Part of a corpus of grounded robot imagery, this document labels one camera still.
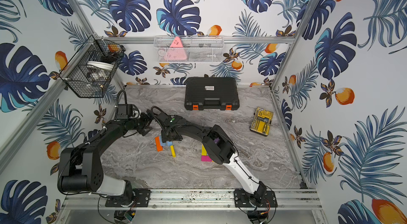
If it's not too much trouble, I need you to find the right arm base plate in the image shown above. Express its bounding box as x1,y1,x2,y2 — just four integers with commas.
233,189,278,208

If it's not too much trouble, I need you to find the light blue block left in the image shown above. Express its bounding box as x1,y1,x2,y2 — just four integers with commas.
160,138,167,147

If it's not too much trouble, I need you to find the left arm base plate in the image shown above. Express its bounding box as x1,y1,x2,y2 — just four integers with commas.
105,189,151,208

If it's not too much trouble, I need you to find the black plastic tool case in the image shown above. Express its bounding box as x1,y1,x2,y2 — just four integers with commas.
184,77,240,111

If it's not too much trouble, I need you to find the aluminium front rail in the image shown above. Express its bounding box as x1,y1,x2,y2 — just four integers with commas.
62,189,322,211

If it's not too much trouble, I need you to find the yellow screwdriver bit set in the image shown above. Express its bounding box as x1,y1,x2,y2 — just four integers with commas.
250,107,273,137

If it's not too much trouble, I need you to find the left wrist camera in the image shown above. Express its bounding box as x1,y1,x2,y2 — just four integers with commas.
114,104,139,120

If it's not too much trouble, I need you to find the white coil in basket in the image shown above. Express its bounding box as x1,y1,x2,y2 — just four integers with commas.
87,61,114,71

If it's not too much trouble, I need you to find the black wire basket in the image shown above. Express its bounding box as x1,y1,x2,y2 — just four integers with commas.
59,35,126,99

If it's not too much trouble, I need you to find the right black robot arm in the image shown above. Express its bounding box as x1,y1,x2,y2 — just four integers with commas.
153,112,267,206

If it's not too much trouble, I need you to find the pink triangle object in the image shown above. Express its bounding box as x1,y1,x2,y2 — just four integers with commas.
164,36,188,61

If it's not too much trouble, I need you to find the orange block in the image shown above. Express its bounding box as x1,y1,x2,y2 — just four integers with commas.
155,137,163,152

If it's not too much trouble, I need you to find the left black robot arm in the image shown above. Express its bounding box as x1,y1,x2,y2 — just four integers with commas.
57,113,153,196

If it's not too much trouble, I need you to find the magenta block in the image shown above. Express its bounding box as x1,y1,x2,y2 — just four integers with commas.
201,156,212,162

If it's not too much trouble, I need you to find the small yellow block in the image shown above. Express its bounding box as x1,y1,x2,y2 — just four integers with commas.
170,145,176,158

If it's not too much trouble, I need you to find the clear mesh wall shelf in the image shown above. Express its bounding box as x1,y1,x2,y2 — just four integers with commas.
154,35,224,64

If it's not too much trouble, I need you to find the long yellow block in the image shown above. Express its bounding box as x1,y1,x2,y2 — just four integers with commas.
201,146,207,156

